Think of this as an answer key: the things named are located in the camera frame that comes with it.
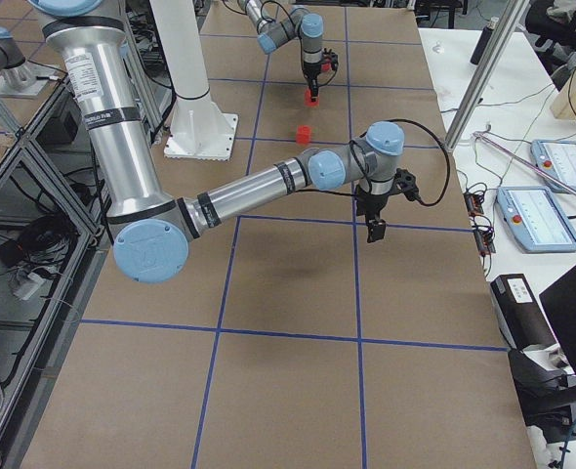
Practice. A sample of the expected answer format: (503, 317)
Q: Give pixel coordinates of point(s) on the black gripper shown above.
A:
(374, 203)
(311, 70)

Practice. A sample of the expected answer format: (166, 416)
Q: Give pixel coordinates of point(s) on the red block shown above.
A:
(303, 135)
(310, 99)

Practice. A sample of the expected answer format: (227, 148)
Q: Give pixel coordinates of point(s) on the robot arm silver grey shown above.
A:
(153, 229)
(275, 27)

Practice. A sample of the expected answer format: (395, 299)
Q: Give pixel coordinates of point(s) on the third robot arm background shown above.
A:
(18, 77)

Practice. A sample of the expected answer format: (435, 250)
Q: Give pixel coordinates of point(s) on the small circuit board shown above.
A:
(474, 203)

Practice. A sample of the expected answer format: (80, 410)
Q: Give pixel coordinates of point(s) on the near teach pendant tablet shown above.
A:
(536, 220)

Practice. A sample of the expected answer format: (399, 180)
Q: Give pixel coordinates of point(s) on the teach pendant tablet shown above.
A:
(536, 220)
(557, 159)

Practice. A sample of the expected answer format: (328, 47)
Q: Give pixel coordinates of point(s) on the black box with label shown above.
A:
(519, 315)

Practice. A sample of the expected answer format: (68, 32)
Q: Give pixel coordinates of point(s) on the far teach pendant tablet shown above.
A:
(557, 159)

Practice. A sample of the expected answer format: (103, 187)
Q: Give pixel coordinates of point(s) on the black monitor stand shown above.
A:
(550, 395)

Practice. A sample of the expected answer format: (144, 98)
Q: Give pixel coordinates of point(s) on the white camera pillar mount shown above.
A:
(198, 128)

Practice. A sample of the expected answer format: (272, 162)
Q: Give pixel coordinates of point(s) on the aluminium frame post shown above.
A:
(495, 47)

